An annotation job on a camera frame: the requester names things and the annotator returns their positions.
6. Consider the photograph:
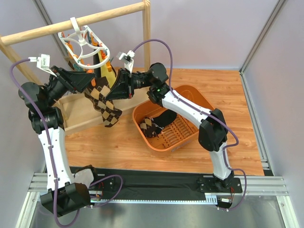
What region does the wooden drying rack frame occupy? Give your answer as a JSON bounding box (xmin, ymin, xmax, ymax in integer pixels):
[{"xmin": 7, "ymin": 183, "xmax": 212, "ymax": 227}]
[{"xmin": 0, "ymin": 0, "xmax": 151, "ymax": 135}]

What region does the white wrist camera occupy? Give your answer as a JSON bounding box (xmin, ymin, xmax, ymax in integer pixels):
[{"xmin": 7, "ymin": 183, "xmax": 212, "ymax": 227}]
[
  {"xmin": 117, "ymin": 50, "xmax": 135, "ymax": 73},
  {"xmin": 28, "ymin": 54, "xmax": 57, "ymax": 77}
]

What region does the aluminium slotted rail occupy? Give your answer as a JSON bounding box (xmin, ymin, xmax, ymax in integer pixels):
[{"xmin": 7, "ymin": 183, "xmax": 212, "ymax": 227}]
[{"xmin": 28, "ymin": 173, "xmax": 289, "ymax": 205}]

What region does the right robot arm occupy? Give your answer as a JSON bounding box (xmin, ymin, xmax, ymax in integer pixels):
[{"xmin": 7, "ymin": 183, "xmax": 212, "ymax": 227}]
[{"xmin": 105, "ymin": 63, "xmax": 234, "ymax": 189}]

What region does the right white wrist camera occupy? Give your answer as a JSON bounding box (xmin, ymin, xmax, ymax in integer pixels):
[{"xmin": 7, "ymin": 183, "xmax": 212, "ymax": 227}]
[{"xmin": 117, "ymin": 50, "xmax": 135, "ymax": 73}]

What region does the white round clip hanger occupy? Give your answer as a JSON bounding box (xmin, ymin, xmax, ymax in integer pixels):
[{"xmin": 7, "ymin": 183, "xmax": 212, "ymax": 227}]
[{"xmin": 57, "ymin": 17, "xmax": 111, "ymax": 71}]

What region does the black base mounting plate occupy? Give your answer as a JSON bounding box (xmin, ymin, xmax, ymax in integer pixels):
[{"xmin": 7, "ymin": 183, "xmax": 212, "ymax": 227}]
[{"xmin": 71, "ymin": 166, "xmax": 243, "ymax": 200}]

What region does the black striped ankle sock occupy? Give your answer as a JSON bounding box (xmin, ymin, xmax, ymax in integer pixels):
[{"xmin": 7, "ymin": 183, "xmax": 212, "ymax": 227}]
[{"xmin": 153, "ymin": 110, "xmax": 177, "ymax": 129}]

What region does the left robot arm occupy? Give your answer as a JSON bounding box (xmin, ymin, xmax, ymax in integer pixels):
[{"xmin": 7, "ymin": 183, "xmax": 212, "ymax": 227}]
[{"xmin": 18, "ymin": 66, "xmax": 96, "ymax": 217}]

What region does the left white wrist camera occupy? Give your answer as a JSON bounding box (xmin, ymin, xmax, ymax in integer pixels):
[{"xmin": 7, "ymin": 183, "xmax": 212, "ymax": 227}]
[{"xmin": 28, "ymin": 54, "xmax": 57, "ymax": 77}]

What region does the black sock yellow trim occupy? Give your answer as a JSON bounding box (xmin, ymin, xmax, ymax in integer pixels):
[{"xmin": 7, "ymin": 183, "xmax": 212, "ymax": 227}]
[{"xmin": 93, "ymin": 50, "xmax": 116, "ymax": 89}]

